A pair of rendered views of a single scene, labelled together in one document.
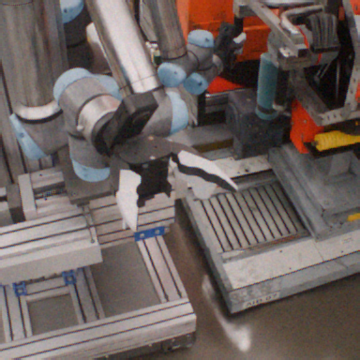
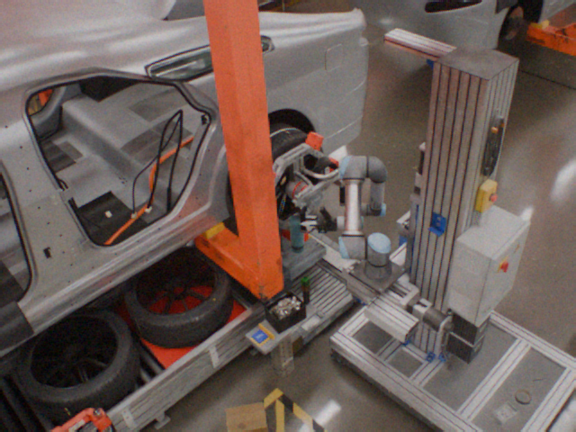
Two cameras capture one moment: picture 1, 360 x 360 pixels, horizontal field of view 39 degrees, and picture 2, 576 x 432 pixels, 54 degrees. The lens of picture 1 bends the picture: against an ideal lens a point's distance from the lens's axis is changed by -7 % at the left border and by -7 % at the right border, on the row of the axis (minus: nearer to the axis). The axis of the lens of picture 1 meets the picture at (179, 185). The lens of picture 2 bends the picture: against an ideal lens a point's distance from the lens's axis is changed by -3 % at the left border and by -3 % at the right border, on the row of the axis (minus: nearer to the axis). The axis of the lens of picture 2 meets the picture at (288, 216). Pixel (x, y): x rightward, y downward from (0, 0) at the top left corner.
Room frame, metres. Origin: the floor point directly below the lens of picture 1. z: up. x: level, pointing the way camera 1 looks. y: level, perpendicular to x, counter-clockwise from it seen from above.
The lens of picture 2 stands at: (2.70, 2.13, 3.09)
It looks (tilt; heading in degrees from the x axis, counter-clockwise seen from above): 41 degrees down; 247
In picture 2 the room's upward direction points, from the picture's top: 4 degrees counter-clockwise
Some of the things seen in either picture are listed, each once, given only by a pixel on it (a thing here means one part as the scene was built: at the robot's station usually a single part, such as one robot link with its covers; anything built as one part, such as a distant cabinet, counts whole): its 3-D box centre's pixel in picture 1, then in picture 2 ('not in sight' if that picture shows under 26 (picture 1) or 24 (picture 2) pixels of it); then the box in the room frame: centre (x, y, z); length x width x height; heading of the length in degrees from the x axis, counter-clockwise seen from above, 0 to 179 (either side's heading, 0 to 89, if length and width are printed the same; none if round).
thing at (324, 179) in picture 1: (336, 151); (283, 237); (1.58, -0.64, 0.32); 0.40 x 0.30 x 0.28; 17
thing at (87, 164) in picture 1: (99, 142); not in sight; (0.70, 0.14, 1.11); 0.11 x 0.08 x 0.11; 123
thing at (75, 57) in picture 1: (70, 49); (378, 264); (1.45, 0.35, 0.87); 0.15 x 0.15 x 0.10
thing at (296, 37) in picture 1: (311, 12); (320, 165); (1.40, -0.39, 1.03); 0.19 x 0.18 x 0.11; 107
